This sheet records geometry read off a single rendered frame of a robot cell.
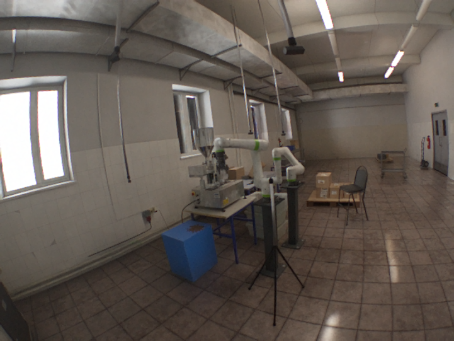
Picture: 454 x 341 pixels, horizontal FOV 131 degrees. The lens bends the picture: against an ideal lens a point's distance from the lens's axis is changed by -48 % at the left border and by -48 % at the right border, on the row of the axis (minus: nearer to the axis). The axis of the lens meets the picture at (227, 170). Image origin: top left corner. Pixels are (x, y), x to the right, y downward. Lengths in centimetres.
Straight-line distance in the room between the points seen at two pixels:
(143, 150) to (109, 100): 108
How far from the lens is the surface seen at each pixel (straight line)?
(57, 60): 357
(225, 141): 181
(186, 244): 229
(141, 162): 360
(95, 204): 328
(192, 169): 267
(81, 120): 330
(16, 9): 296
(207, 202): 260
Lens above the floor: 159
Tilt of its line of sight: 8 degrees down
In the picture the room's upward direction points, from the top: 7 degrees counter-clockwise
